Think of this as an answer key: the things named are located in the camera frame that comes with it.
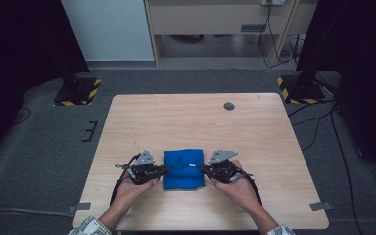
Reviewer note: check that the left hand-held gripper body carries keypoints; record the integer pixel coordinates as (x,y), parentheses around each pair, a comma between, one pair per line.
(142,173)

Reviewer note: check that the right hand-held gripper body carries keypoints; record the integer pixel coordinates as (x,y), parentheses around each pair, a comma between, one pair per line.
(225,169)

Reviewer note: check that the blue cloth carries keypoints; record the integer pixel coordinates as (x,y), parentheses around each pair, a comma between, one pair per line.
(182,176)

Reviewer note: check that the person's left hand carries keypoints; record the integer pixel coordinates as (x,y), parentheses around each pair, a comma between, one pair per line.
(130,192)

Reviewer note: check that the person's right hand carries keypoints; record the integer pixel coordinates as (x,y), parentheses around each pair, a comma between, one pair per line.
(238,191)

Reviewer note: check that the grey round table grommet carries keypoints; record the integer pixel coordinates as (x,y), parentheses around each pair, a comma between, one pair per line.
(229,106)

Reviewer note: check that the grey tape piece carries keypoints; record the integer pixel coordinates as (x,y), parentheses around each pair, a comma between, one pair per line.
(319,206)
(81,206)

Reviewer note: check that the black striped stand base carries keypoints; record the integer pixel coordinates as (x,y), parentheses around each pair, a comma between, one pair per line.
(78,93)
(303,93)

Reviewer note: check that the white panel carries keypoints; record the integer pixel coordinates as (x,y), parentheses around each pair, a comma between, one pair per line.
(111,29)

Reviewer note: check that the light wooden desk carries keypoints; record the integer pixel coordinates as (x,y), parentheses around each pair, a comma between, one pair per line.
(209,18)

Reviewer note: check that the black curtain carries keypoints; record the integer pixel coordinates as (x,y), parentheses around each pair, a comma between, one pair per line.
(19,49)
(365,65)

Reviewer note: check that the white power strip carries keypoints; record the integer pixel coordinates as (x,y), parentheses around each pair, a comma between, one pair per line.
(273,2)

